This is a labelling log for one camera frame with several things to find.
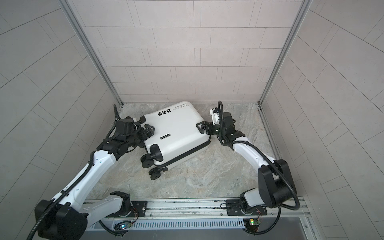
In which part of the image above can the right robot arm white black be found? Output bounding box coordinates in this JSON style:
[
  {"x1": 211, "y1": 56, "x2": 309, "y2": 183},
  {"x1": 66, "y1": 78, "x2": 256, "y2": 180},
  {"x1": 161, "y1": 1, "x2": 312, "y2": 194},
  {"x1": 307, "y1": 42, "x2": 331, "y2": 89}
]
[{"x1": 196, "y1": 108, "x2": 300, "y2": 215}]

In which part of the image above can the black corrugated cable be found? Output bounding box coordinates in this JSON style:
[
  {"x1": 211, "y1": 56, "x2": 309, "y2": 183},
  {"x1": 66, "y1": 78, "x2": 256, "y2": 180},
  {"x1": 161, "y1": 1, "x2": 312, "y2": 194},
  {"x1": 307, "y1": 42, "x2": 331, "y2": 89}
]
[
  {"x1": 26, "y1": 104, "x2": 121, "y2": 240},
  {"x1": 216, "y1": 100, "x2": 301, "y2": 236}
]

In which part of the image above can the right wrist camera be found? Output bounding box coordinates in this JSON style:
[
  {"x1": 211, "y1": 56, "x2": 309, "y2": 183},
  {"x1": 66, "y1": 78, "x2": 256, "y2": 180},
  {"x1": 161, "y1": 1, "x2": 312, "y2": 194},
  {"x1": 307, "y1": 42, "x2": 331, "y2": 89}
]
[{"x1": 210, "y1": 107, "x2": 220, "y2": 125}]

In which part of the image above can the left black corrugated cable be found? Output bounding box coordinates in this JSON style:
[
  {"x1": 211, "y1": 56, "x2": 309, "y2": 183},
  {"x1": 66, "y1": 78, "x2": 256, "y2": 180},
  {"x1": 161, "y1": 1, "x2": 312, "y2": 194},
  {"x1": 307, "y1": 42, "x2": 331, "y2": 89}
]
[{"x1": 26, "y1": 104, "x2": 121, "y2": 240}]

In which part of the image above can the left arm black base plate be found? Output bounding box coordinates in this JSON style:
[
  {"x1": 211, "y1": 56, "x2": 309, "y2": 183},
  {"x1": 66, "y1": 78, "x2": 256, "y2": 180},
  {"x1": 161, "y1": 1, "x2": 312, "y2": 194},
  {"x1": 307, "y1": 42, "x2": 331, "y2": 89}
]
[{"x1": 107, "y1": 201, "x2": 148, "y2": 218}]

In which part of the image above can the left green circuit board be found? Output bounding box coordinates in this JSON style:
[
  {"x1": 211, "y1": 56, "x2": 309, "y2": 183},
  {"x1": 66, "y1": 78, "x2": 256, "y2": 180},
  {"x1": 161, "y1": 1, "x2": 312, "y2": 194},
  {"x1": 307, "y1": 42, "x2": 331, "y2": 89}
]
[{"x1": 114, "y1": 221, "x2": 132, "y2": 231}]

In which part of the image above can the aluminium mounting rail frame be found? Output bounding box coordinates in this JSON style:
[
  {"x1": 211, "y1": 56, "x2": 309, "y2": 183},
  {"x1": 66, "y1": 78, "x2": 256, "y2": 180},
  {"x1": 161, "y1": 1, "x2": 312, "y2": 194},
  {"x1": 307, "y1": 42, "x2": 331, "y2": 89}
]
[{"x1": 44, "y1": 196, "x2": 319, "y2": 240}]

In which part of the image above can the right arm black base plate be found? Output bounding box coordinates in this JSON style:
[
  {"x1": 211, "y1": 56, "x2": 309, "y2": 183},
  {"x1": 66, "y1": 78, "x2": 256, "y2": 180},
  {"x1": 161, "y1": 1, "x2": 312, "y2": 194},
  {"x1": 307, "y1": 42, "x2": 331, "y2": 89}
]
[{"x1": 221, "y1": 199, "x2": 268, "y2": 217}]

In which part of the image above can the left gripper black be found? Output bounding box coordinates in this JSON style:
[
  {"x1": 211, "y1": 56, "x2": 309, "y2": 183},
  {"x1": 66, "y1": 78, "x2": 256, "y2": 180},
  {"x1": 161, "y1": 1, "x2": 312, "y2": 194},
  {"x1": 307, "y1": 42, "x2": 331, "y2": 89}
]
[{"x1": 125, "y1": 123, "x2": 158, "y2": 149}]

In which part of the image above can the right green circuit board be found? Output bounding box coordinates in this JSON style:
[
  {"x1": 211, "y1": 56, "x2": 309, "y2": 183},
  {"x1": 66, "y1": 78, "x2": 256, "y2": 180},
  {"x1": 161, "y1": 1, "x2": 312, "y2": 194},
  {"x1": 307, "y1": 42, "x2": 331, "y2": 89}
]
[{"x1": 243, "y1": 219, "x2": 261, "y2": 233}]

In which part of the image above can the right aluminium corner profile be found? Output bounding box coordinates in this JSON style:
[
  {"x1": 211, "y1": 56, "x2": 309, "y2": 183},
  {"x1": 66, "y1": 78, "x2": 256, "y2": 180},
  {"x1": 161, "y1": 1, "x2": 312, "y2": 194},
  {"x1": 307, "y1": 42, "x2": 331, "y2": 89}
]
[{"x1": 259, "y1": 0, "x2": 312, "y2": 106}]

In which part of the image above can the left aluminium corner profile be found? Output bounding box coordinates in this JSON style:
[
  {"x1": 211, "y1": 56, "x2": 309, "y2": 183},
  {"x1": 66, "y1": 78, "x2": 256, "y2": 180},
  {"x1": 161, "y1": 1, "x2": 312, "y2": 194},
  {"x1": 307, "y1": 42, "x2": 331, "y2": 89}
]
[{"x1": 58, "y1": 0, "x2": 124, "y2": 106}]

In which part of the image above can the aluminium corner profile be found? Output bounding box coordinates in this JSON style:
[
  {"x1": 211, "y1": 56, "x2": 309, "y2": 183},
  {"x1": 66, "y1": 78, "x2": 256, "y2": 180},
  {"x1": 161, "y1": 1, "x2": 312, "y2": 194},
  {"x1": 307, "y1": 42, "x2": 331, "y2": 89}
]
[
  {"x1": 259, "y1": 0, "x2": 312, "y2": 106},
  {"x1": 58, "y1": 0, "x2": 124, "y2": 106}
]

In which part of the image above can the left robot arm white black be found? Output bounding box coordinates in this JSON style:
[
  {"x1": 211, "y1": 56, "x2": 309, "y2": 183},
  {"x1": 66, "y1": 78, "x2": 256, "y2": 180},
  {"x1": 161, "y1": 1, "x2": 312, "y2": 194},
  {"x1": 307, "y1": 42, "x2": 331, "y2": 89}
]
[{"x1": 27, "y1": 116, "x2": 155, "y2": 240}]

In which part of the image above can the black and white suitcase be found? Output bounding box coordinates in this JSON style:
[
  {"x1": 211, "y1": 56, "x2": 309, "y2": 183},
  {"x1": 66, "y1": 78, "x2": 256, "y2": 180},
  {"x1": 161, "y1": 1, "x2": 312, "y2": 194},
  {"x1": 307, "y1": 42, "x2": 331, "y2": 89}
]
[{"x1": 141, "y1": 101, "x2": 211, "y2": 180}]

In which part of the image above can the right black corrugated cable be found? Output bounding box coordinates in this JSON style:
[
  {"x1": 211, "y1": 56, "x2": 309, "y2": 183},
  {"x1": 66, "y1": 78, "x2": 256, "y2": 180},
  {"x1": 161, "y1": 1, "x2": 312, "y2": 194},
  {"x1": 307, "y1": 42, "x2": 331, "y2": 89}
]
[{"x1": 216, "y1": 100, "x2": 301, "y2": 236}]

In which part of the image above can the green circuit board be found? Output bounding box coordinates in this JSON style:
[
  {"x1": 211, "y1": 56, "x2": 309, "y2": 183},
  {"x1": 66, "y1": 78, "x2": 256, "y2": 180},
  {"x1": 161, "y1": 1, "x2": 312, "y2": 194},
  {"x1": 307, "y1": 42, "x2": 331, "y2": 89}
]
[
  {"x1": 243, "y1": 219, "x2": 261, "y2": 233},
  {"x1": 114, "y1": 221, "x2": 132, "y2": 231}
]

